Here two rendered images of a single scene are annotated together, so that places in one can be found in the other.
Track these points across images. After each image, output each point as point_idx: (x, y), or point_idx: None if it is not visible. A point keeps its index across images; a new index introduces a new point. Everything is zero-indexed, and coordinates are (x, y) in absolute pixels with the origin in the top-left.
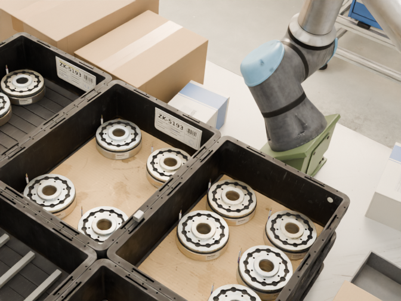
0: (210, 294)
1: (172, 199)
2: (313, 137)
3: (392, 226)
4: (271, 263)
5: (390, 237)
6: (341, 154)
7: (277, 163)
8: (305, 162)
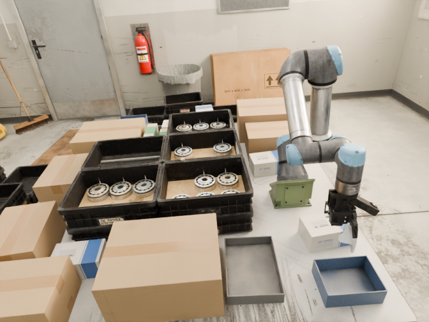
0: None
1: (201, 163)
2: (288, 179)
3: (304, 242)
4: None
5: (297, 245)
6: (323, 207)
7: (245, 170)
8: (279, 189)
